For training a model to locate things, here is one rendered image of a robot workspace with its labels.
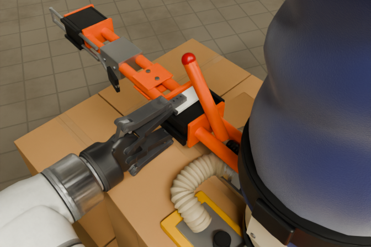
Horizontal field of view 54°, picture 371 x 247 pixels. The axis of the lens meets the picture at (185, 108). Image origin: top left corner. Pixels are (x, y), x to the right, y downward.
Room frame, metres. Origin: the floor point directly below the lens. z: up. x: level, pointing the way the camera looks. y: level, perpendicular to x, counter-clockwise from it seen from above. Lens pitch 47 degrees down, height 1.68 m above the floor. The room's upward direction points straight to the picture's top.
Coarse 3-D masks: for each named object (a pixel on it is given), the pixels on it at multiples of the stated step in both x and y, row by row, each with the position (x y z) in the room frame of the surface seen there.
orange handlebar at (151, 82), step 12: (108, 36) 0.66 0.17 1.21; (144, 60) 0.58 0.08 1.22; (132, 72) 0.54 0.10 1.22; (144, 72) 0.53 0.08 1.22; (156, 72) 0.53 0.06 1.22; (168, 72) 0.54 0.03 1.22; (144, 84) 0.50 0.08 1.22; (156, 84) 0.50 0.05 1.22; (168, 84) 0.51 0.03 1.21; (156, 96) 0.48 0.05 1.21; (204, 132) 0.39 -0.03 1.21; (228, 132) 0.39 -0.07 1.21; (240, 132) 0.39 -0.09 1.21; (204, 144) 0.38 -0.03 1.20; (216, 144) 0.36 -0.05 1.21; (228, 156) 0.34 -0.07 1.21
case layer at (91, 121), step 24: (192, 48) 1.50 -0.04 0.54; (216, 72) 1.31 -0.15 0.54; (240, 72) 1.31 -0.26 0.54; (96, 96) 1.15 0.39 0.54; (120, 96) 1.15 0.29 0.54; (144, 96) 1.15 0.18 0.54; (72, 120) 1.01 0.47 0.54; (96, 120) 1.01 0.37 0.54; (24, 144) 0.88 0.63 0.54; (48, 144) 0.88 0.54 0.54; (72, 144) 0.88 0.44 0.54; (96, 216) 0.58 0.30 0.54; (96, 240) 0.49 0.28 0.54
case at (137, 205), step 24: (240, 96) 0.61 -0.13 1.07; (240, 120) 0.54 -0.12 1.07; (144, 168) 0.41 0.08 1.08; (168, 168) 0.41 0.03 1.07; (120, 192) 0.36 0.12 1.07; (144, 192) 0.36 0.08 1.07; (168, 192) 0.36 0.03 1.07; (216, 192) 0.36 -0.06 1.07; (120, 216) 0.32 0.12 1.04; (144, 216) 0.31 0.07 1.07; (240, 216) 0.31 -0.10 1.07; (120, 240) 0.36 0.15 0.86; (144, 240) 0.27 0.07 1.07; (168, 240) 0.27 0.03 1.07
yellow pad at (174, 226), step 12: (204, 204) 0.32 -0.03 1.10; (168, 216) 0.30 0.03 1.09; (180, 216) 0.30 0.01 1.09; (216, 216) 0.30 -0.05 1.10; (228, 216) 0.30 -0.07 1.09; (168, 228) 0.28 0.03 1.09; (180, 228) 0.28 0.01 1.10; (216, 228) 0.28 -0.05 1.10; (228, 228) 0.28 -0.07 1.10; (240, 228) 0.28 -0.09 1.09; (180, 240) 0.26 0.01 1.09; (192, 240) 0.26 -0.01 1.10; (204, 240) 0.26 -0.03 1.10; (216, 240) 0.24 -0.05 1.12; (228, 240) 0.24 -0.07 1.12; (240, 240) 0.26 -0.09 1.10
